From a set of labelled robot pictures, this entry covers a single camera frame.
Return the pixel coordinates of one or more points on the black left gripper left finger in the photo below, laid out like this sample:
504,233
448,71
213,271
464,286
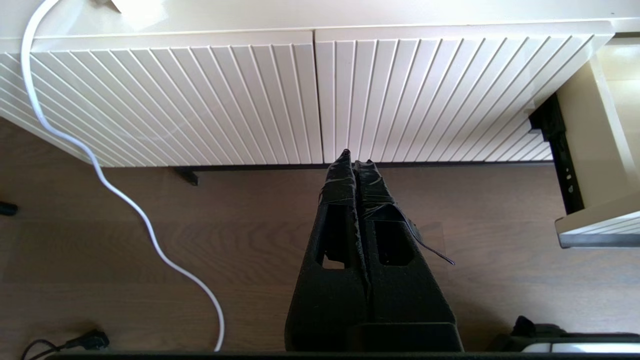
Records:
330,300

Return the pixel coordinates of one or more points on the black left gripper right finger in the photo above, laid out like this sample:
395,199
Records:
410,295

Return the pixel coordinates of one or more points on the cream ribbed drawer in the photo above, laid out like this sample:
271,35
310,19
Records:
595,150

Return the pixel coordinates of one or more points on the black white robot base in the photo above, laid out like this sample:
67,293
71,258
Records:
535,334

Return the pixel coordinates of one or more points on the white ribbed sideboard cabinet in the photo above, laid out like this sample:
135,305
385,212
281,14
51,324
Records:
300,12

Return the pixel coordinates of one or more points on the cream ribbed cabinet front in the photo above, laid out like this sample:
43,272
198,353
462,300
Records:
175,100
425,100

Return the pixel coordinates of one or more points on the black furniture foot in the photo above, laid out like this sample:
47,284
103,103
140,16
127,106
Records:
7,208

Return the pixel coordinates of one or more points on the white power adapter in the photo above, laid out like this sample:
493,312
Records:
140,10

